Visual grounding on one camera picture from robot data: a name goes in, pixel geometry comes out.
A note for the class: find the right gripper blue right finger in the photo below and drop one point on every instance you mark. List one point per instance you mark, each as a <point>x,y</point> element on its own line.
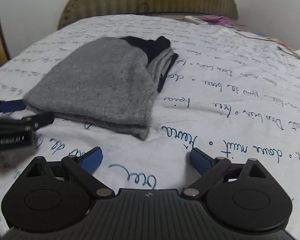
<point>211,170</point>

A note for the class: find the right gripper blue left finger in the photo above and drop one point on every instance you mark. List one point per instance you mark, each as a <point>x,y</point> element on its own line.
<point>80,171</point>

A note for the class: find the white power strip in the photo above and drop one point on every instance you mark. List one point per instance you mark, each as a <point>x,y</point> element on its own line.
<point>191,19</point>

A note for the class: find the grey and navy knit sweater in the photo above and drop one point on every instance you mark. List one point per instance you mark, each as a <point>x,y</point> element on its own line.
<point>111,82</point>

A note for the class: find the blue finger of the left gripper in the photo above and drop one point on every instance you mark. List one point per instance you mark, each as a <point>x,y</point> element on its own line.
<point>12,106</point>
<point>39,120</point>

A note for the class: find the floral patterned cloth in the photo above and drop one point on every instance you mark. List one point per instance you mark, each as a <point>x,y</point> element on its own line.
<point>284,44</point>

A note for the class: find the purple cloth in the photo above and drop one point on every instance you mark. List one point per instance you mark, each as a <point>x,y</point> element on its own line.
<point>217,20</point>

